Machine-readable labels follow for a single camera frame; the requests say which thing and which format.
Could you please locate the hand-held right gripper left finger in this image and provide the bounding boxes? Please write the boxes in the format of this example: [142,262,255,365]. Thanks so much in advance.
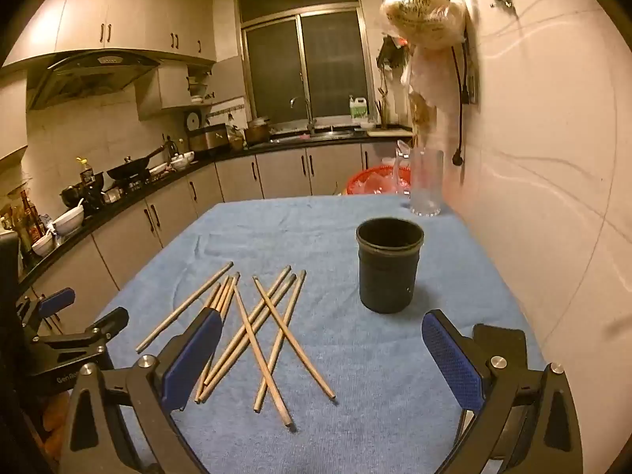
[58,307,224,474]

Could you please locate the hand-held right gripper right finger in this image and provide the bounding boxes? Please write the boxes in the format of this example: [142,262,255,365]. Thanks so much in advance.
[421,309,584,474]

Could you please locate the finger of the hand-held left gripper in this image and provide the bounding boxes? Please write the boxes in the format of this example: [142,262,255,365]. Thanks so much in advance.
[30,307,130,352]
[17,287,76,329]

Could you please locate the group of wooden chopsticks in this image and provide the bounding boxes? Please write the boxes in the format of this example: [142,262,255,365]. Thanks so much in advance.
[135,261,337,430]

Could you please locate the black chopstick holder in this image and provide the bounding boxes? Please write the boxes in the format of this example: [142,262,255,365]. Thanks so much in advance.
[356,217,425,314]

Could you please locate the large white bowl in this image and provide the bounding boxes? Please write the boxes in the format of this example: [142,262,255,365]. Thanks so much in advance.
[52,199,86,235]

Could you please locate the cluster of condiment bottles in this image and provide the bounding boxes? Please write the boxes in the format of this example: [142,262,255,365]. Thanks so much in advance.
[0,190,50,262]

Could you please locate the black cooking pot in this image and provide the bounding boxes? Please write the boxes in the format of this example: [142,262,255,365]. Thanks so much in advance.
[60,178,107,211]

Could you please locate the blue tablecloth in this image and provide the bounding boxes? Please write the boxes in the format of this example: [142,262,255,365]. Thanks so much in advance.
[91,192,544,474]

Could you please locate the yellow cap oil bottle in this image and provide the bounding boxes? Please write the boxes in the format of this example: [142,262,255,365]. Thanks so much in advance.
[76,157,97,188]

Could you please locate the gas stove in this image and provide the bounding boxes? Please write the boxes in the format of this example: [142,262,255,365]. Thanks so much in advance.
[106,173,171,193]

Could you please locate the black wok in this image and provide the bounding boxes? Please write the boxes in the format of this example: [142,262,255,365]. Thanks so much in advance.
[106,145,166,181]

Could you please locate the clear glass mug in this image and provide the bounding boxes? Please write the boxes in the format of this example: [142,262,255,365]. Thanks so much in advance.
[395,148,445,217]

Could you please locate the clear plastic bag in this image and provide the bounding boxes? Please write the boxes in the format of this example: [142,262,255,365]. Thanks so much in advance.
[355,173,410,196]

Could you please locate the red plastic basket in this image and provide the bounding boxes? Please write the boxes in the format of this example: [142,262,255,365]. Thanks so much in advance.
[344,165,413,197]

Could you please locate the beige base cabinets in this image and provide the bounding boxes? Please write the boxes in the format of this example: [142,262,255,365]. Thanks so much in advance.
[30,141,413,341]

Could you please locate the metal countertop box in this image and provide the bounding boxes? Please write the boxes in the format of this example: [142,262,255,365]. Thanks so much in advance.
[188,126,230,153]

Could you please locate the black range hood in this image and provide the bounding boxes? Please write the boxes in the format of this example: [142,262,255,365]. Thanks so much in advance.
[27,49,161,109]

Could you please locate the brown pot with lid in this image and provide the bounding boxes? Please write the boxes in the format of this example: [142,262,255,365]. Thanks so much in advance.
[245,118,271,146]

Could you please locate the black kitchen countertop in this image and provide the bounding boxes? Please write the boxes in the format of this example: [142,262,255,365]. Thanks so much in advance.
[20,131,413,282]

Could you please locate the open shelf with bowls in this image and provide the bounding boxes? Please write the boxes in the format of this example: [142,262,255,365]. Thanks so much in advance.
[186,71,215,105]

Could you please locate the steel sink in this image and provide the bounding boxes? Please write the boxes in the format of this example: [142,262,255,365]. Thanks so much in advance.
[269,128,356,141]

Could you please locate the white green detergent jug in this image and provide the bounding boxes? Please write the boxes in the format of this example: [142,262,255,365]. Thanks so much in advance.
[348,95,370,124]

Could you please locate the chrome faucet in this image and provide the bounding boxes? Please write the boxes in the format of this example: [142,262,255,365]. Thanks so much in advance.
[290,96,317,135]

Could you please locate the hanging white plastic bags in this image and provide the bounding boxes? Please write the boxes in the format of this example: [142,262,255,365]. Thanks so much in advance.
[400,44,465,144]

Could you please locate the kitchen window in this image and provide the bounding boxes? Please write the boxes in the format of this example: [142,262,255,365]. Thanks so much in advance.
[236,0,371,126]

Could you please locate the plastic bag of flatbread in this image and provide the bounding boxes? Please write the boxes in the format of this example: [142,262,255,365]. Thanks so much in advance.
[380,0,467,50]

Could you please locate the black power cable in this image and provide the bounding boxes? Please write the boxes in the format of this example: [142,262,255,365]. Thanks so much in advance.
[447,0,470,166]

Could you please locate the beige wall cabinets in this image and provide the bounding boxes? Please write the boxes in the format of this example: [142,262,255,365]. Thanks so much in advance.
[0,0,218,159]

